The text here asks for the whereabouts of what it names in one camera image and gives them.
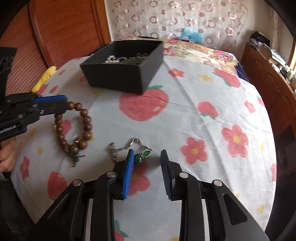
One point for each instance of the wooden side cabinet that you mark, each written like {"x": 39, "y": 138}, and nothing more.
{"x": 276, "y": 94}

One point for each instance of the wooden wardrobe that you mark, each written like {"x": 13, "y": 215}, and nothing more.
{"x": 51, "y": 33}

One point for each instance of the black jewelry box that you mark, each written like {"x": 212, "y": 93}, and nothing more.
{"x": 103, "y": 70}

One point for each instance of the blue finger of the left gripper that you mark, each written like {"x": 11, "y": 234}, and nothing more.
{"x": 50, "y": 98}

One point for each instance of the silver butterfly hair comb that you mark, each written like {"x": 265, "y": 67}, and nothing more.
{"x": 137, "y": 60}

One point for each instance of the white fruit print sheet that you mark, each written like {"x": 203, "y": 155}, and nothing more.
{"x": 215, "y": 129}

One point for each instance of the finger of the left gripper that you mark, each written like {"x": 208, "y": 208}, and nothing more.
{"x": 53, "y": 107}

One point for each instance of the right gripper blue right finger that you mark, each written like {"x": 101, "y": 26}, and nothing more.
{"x": 171, "y": 173}

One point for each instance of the yellow plush toy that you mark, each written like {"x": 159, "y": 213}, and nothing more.
{"x": 44, "y": 78}

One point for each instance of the clutter pile on cabinet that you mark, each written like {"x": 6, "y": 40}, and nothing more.
{"x": 260, "y": 43}

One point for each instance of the blue plush toy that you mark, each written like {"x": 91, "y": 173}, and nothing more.
{"x": 191, "y": 36}

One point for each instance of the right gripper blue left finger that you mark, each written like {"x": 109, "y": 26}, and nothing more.
{"x": 127, "y": 172}

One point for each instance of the circle pattern curtain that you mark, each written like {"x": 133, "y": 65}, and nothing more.
{"x": 220, "y": 22}

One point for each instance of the person left hand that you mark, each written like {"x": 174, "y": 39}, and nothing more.
{"x": 8, "y": 155}

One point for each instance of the floral quilt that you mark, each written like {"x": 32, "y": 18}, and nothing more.
{"x": 197, "y": 53}

